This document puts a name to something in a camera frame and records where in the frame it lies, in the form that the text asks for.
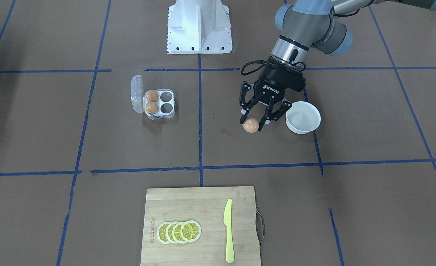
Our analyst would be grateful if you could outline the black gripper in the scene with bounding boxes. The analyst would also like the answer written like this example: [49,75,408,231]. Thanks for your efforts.
[239,59,306,132]

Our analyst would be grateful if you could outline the brown egg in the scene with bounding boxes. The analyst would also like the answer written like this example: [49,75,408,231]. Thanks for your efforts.
[145,90,160,102]
[243,117,260,133]
[145,102,160,115]

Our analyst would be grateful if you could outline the clear plastic egg box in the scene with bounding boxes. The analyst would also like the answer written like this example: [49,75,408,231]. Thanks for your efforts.
[130,75,175,120]

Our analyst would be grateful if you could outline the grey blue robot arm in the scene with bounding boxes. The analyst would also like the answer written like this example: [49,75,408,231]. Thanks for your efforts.
[239,0,381,131]

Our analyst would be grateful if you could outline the brown egg in box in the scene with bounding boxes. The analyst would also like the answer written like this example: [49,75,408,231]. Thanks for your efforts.
[145,102,160,115]
[145,90,160,102]

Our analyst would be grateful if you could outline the white ceramic bowl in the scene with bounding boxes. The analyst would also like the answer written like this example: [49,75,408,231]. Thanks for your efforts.
[285,101,321,134]

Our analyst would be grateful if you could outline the yellow green rubber band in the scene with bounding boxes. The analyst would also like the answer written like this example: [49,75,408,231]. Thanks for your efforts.
[137,103,163,120]

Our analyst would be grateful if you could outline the wooden cutting board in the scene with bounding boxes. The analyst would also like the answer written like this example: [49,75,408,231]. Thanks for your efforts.
[140,186,261,266]

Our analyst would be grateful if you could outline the yellow plastic knife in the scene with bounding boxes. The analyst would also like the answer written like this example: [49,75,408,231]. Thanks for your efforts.
[223,198,235,264]

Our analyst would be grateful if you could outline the yellow lemon slice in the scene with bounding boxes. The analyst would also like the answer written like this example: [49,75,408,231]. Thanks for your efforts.
[156,222,171,245]
[174,222,187,244]
[165,221,179,244]
[182,219,202,243]

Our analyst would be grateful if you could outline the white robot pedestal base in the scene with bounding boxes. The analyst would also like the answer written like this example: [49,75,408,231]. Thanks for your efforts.
[166,0,233,54]

